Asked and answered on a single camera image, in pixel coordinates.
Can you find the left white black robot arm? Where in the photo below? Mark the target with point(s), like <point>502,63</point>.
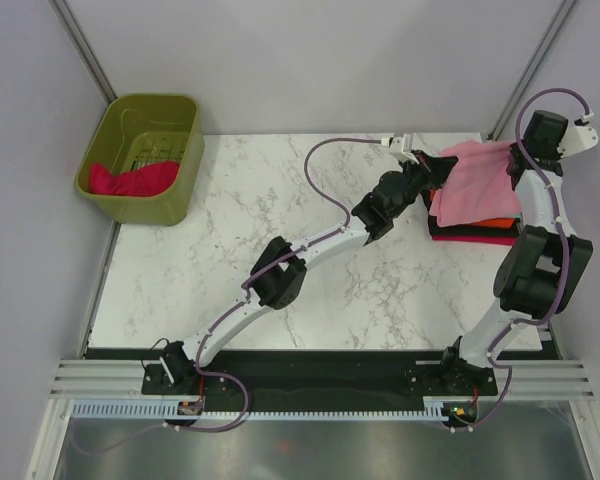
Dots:
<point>278,275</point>

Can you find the red t shirt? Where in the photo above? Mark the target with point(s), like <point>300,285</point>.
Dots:
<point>147,181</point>

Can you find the left aluminium frame post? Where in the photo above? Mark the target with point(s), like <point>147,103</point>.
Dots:
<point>78,38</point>

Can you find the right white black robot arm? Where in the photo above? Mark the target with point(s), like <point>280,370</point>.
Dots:
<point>538,276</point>

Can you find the pink t shirt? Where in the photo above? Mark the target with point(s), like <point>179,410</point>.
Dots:
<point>478,187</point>

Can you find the folded magenta t shirt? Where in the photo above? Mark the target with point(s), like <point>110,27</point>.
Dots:
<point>501,241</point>

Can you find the white slotted cable duct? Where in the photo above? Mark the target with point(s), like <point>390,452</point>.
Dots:
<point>176,411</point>

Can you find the right aluminium frame post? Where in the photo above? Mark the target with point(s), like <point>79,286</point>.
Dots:
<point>540,54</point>

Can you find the folded orange t shirt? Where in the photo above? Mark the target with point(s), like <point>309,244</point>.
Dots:
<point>499,223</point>

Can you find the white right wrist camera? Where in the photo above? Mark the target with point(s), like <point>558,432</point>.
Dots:
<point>580,136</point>

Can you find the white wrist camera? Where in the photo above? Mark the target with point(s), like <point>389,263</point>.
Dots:
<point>580,136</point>
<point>400,148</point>

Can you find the folded black t shirt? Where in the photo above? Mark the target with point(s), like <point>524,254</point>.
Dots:
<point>468,230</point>

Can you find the aluminium frame post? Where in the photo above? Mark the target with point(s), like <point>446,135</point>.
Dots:
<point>540,54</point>
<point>78,38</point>

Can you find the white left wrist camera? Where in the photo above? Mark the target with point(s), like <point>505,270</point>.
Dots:
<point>400,148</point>

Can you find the olive green plastic bin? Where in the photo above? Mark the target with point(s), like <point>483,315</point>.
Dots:
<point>140,133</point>

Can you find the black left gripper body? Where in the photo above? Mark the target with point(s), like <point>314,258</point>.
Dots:
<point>420,176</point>

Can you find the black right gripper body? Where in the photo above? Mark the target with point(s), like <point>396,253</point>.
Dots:
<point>556,157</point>

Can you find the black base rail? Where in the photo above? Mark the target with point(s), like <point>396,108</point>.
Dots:
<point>300,381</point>

